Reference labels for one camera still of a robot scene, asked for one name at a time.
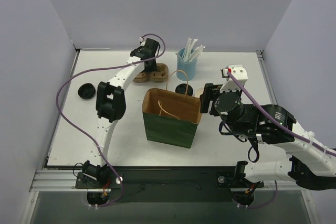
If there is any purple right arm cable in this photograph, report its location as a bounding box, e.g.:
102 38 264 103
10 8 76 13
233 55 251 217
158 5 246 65
228 71 336 209

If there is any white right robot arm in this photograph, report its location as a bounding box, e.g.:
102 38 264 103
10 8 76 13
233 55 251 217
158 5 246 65
200 83 335 190

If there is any brown cardboard cup carrier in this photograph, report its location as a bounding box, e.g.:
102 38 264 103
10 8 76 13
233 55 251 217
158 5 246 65
133 63 169 83

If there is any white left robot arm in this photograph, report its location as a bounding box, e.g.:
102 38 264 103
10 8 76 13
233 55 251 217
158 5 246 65
82 38 160 188

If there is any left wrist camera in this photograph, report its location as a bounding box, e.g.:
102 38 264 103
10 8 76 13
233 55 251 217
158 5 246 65
139 37 146 46

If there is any green paper bag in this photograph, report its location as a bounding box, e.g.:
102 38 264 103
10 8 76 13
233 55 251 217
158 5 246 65
142 77 202 148

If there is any aluminium table rail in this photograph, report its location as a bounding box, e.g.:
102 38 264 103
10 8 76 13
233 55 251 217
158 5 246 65
43 49 81 168

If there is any black lid stack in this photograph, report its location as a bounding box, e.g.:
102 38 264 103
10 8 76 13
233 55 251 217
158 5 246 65
77 83 96 100

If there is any black plastic cup lid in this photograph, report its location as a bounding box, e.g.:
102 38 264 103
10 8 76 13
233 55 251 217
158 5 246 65
175 83 194 94

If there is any white wrapped straw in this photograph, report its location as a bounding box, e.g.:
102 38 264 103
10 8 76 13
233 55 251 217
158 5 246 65
188 45 205 62
186 39 198 62
183 38 192 61

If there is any blue straw holder cup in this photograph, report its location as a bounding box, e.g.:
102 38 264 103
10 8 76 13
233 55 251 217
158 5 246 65
176 48 197 81

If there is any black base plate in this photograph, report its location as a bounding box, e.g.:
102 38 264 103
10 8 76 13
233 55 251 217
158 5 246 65
75 166 264 206

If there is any single brown paper cup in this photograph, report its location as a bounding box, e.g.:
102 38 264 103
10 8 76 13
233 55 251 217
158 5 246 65
176 90 193 97

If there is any brown paper cup stack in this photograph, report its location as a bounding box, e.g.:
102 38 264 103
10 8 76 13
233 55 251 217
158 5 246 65
195 87 204 98

